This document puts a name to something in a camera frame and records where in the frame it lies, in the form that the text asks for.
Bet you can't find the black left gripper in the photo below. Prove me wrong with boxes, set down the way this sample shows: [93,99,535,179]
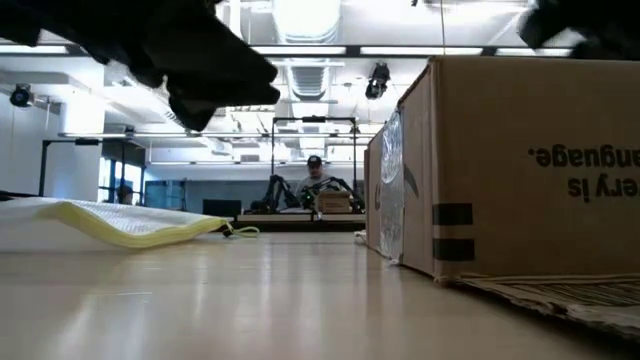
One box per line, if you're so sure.
[0,0,281,132]

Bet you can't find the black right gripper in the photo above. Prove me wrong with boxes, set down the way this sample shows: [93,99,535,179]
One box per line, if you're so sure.
[518,0,640,61]

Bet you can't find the brown cardboard shipping box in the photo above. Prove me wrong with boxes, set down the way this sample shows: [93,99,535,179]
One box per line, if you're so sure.
[363,55,640,341]

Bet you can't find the clear pouch with yellow edge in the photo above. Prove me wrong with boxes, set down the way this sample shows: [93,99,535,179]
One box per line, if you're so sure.
[0,196,261,253]

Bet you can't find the dark background screen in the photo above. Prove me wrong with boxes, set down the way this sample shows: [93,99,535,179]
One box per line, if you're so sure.
[202,198,243,217]

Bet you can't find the background wooden table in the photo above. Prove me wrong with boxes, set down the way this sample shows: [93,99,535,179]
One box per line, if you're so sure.
[234,212,367,224]

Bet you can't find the small background cardboard box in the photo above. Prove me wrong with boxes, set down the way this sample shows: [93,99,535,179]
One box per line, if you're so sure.
[317,190,353,215]

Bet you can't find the black ceiling spotlight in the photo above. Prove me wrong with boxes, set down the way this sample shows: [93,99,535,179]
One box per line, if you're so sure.
[9,83,34,109]
[364,62,391,100]

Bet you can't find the black metal stand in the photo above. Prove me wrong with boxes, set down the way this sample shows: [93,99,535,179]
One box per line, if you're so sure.
[37,138,146,199]

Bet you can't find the black gantry frame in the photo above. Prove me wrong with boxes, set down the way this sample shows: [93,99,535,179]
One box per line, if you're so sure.
[271,115,358,177]

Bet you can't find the black overhead rail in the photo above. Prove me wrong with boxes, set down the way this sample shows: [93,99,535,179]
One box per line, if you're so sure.
[0,43,574,58]

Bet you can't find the black table frame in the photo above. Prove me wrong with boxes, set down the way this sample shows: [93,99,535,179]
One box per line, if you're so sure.
[219,222,369,233]

